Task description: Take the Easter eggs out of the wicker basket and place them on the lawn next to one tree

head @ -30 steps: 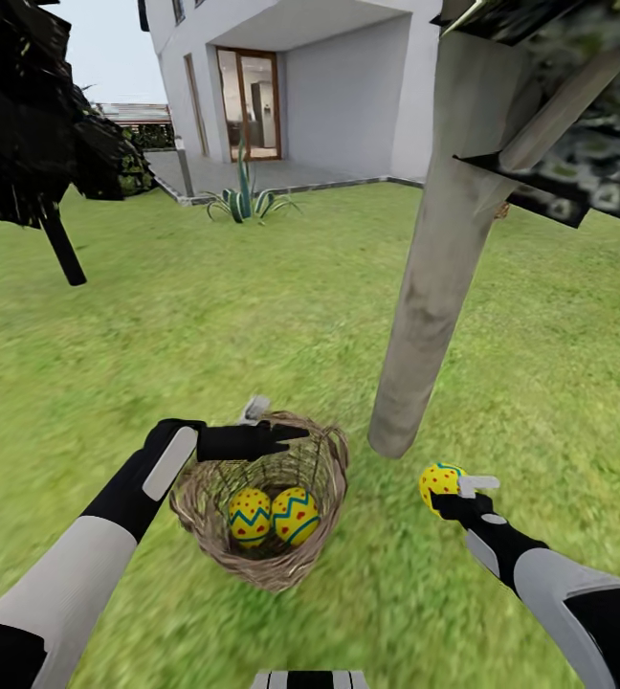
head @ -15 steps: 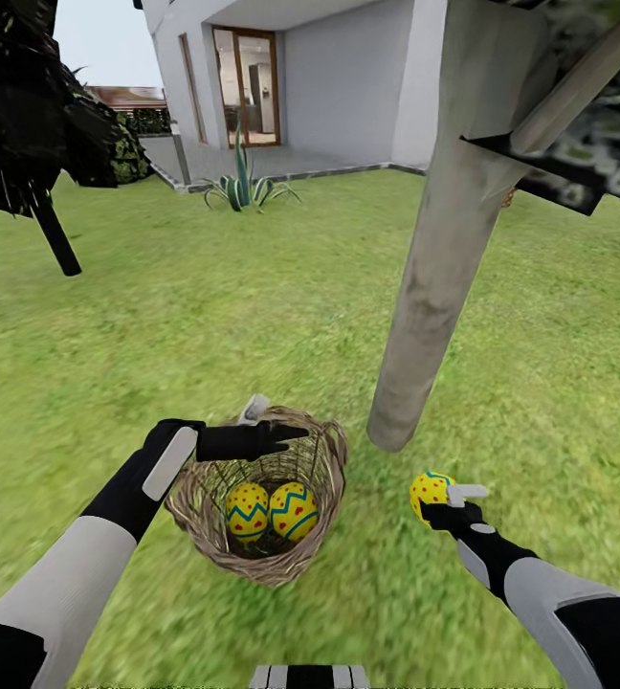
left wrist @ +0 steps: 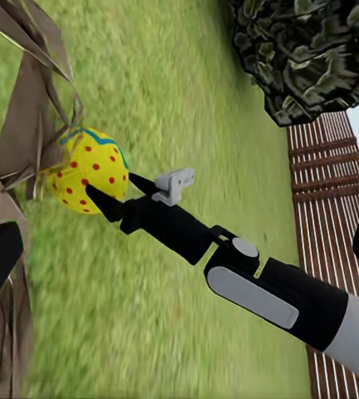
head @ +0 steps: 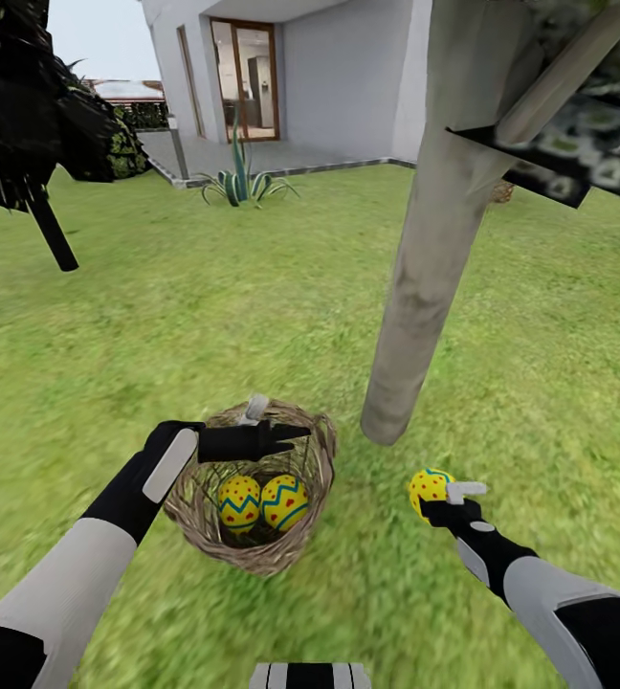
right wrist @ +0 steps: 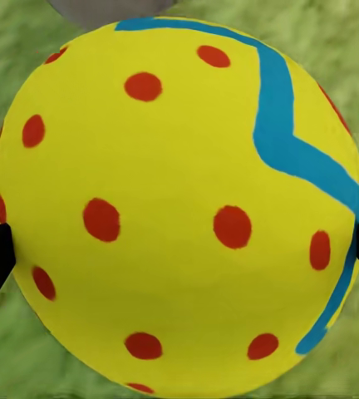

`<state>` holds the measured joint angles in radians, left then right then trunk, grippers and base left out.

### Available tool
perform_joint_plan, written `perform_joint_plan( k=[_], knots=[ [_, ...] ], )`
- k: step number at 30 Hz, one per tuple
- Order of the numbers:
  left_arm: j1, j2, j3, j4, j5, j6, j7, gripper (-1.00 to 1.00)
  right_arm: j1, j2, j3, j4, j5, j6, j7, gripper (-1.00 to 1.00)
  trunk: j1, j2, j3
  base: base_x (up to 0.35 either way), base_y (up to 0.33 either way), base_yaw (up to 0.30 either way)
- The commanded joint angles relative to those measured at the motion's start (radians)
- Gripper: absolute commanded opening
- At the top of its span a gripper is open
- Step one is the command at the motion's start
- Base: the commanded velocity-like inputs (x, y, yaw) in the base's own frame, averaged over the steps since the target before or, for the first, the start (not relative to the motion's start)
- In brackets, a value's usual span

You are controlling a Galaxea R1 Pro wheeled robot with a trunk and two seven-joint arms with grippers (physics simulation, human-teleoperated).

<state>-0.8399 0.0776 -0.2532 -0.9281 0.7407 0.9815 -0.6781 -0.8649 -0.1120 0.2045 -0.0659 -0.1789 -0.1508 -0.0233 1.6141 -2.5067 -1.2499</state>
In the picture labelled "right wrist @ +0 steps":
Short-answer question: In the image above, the easter egg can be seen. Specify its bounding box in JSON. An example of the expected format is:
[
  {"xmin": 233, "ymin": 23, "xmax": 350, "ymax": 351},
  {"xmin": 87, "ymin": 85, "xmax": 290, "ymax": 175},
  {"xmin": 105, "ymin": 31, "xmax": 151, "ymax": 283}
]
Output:
[{"xmin": 0, "ymin": 17, "xmax": 359, "ymax": 399}]

